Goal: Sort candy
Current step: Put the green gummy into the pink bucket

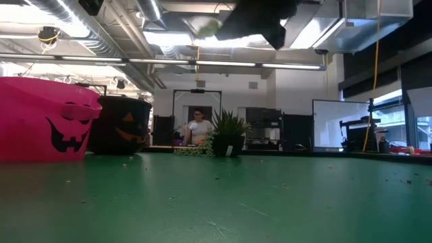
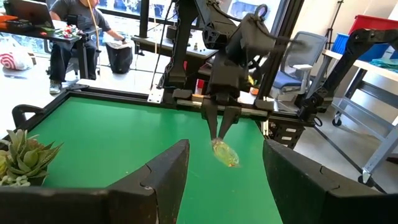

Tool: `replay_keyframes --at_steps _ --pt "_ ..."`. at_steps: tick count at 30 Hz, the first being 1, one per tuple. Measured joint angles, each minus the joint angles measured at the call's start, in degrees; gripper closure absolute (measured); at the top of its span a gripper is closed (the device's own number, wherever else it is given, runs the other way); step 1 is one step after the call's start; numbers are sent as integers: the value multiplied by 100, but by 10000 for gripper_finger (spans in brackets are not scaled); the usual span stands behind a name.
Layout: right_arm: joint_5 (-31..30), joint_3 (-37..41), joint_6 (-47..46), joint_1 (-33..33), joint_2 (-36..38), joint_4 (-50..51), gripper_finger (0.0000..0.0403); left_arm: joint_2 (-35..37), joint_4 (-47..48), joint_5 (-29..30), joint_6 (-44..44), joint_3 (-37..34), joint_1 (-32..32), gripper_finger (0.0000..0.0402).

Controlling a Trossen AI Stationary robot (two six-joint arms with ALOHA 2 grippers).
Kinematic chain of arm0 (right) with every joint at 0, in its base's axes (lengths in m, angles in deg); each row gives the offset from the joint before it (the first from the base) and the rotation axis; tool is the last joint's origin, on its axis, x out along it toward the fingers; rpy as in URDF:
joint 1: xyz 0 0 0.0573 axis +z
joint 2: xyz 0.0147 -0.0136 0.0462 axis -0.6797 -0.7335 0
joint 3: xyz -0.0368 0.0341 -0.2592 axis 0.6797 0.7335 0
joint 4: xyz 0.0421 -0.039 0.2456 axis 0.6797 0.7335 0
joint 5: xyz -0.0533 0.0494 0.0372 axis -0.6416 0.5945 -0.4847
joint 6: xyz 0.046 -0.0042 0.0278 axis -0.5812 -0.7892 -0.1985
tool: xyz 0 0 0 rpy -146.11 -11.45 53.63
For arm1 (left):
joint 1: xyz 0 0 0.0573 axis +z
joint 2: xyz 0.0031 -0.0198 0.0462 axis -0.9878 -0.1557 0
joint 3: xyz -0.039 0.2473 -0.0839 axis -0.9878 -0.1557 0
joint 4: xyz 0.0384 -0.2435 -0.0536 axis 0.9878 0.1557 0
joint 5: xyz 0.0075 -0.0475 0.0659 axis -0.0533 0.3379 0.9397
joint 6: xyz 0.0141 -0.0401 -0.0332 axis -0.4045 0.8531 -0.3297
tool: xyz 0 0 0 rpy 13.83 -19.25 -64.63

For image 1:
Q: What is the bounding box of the silver spiral air duct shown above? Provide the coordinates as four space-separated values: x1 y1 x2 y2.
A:
28 0 158 92

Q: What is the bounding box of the black panel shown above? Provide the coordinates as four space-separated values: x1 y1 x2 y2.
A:
153 114 176 145

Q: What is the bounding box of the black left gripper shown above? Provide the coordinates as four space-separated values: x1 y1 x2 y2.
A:
78 0 105 17

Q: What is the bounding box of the yellow hanging cable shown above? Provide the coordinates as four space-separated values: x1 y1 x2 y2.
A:
362 0 381 153

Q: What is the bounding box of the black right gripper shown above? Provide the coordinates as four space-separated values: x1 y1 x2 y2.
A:
215 0 300 51

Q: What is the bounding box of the small potted green plant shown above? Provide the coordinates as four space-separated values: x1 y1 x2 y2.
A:
173 108 253 158

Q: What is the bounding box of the pink pumpkin bucket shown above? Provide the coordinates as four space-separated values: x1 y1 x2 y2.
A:
0 76 103 162

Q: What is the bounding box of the clear gummy candy wrapper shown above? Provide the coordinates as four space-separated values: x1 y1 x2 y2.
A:
188 16 223 38

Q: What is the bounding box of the linear ceiling light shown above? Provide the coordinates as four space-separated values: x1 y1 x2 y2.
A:
0 53 327 71

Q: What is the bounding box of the black aluminium rig frame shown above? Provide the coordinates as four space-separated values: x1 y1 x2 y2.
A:
141 145 432 166

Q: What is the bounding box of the yellow cable reel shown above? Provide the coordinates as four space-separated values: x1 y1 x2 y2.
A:
36 26 62 45

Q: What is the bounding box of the black pumpkin bucket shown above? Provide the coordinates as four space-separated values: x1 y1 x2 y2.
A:
86 95 153 156

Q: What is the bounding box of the background black rig frame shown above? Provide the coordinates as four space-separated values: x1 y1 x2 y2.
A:
171 88 223 142

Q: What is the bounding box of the person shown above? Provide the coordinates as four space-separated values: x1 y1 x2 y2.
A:
182 107 214 146

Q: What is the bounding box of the black shelf unit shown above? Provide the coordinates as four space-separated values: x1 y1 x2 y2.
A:
245 107 283 150

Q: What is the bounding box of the rectangular metal air duct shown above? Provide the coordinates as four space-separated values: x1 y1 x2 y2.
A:
290 0 414 55

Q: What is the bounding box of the black cabinet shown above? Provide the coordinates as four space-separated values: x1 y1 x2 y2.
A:
282 113 315 142

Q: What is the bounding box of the whiteboard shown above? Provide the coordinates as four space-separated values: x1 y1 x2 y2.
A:
312 99 371 149

